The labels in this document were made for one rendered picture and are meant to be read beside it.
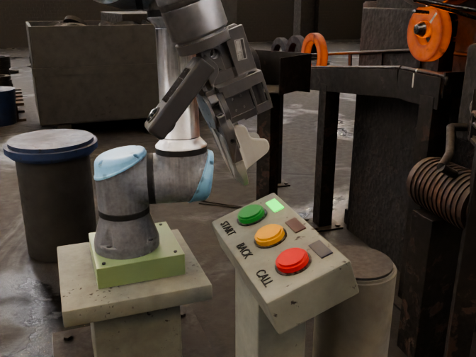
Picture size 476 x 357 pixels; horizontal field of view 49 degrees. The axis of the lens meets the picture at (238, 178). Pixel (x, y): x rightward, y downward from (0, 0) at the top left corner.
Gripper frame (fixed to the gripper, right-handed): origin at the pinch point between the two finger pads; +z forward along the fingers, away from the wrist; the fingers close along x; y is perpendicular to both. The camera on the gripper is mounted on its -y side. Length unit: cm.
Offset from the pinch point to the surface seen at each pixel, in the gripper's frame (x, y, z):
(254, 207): 0.2, 0.8, 5.5
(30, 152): 114, -41, 10
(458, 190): 21, 49, 34
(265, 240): -8.8, -1.1, 5.8
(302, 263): -16.7, 0.5, 5.9
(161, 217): 145, -11, 66
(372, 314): -9.3, 9.9, 25.0
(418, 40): 63, 74, 13
